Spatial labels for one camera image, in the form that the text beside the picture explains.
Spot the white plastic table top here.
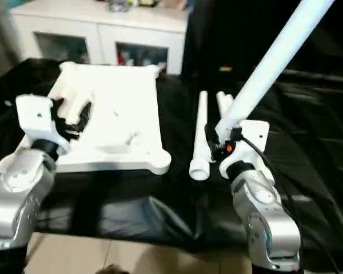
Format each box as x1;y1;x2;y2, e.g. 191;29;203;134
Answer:
21;62;172;175

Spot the white plastic table leg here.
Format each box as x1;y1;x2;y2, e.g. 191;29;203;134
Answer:
189;90;210;181
216;91;226;120
216;0;337;143
223;94;234;115

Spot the black work mat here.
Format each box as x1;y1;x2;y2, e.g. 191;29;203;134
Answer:
0;58;343;274

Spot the white glass-door cabinet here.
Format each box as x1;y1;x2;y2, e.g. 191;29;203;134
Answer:
10;2;189;75

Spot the grey curtain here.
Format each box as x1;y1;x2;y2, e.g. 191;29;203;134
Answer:
0;0;21;86

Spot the large black case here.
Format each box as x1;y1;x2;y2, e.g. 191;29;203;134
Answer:
181;0;343;78

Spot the dark brown rounded object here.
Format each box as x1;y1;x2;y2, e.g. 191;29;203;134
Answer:
98;264;126;274

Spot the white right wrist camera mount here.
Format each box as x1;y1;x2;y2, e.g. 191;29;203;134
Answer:
220;119;275;183

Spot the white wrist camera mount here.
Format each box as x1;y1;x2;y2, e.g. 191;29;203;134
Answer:
220;119;275;183
15;94;71;155

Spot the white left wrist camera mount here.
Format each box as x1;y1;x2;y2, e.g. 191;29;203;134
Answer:
15;94;71;155

